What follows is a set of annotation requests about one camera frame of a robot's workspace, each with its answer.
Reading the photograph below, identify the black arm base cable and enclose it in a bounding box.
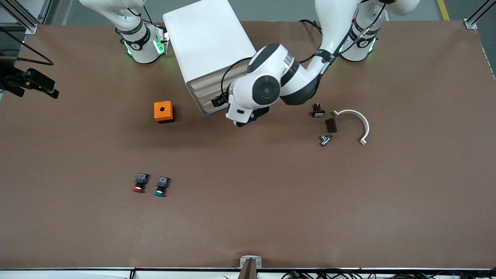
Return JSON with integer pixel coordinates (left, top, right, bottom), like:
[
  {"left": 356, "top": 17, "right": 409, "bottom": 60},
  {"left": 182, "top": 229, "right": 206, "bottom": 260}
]
[{"left": 298, "top": 19, "right": 324, "bottom": 35}]

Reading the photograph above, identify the white semicircular pipe clamp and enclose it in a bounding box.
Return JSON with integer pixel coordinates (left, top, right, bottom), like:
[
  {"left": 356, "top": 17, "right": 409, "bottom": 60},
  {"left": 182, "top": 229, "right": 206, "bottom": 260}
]
[{"left": 331, "top": 109, "right": 370, "bottom": 146}]

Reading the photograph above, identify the aluminium frame post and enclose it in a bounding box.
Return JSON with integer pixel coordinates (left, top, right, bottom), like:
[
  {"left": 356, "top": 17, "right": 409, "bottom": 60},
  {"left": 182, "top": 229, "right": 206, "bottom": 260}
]
[
  {"left": 464, "top": 0, "right": 496, "bottom": 31},
  {"left": 0, "top": 0, "right": 53, "bottom": 34}
]

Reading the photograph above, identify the red mushroom push button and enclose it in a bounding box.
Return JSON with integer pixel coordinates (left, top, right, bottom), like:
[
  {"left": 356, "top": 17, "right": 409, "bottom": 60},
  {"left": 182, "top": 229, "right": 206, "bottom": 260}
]
[{"left": 132, "top": 173, "right": 149, "bottom": 193}]

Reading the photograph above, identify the grey metal table bracket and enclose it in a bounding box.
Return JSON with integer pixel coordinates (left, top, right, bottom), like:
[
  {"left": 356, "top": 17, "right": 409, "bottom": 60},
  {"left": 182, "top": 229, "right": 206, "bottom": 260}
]
[{"left": 239, "top": 255, "right": 263, "bottom": 269}]

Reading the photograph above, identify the dark vertical post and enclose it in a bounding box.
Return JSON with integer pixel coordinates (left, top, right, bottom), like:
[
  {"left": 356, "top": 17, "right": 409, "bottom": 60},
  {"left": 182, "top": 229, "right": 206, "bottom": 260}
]
[{"left": 237, "top": 259, "right": 257, "bottom": 279}]

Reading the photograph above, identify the tangled black cable bundle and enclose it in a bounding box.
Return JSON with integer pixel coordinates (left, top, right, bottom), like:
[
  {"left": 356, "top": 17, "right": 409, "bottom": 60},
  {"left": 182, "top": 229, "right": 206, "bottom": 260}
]
[{"left": 281, "top": 269, "right": 496, "bottom": 279}]

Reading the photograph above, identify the orange button enclosure box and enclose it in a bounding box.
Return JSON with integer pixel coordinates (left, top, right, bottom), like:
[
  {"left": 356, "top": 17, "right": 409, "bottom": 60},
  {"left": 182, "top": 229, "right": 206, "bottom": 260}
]
[{"left": 154, "top": 101, "right": 175, "bottom": 124}]

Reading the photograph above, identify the green mushroom push button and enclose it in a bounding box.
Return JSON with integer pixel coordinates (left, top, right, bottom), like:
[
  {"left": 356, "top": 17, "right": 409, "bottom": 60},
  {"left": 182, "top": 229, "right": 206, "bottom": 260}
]
[{"left": 154, "top": 176, "right": 171, "bottom": 197}]

